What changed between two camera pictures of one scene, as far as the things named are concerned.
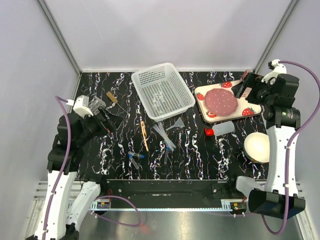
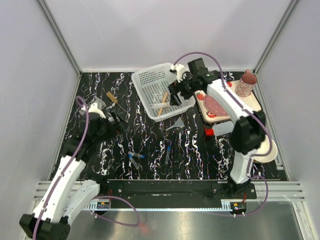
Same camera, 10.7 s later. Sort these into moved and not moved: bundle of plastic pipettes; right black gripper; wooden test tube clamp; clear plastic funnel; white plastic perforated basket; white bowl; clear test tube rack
Moved: wooden test tube clamp; right black gripper; bundle of plastic pipettes
Not moved: white bowl; clear test tube rack; clear plastic funnel; white plastic perforated basket
